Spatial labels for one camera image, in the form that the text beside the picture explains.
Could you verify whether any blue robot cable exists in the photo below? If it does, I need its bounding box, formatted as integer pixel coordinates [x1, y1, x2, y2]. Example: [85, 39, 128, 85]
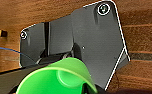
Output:
[0, 46, 24, 57]

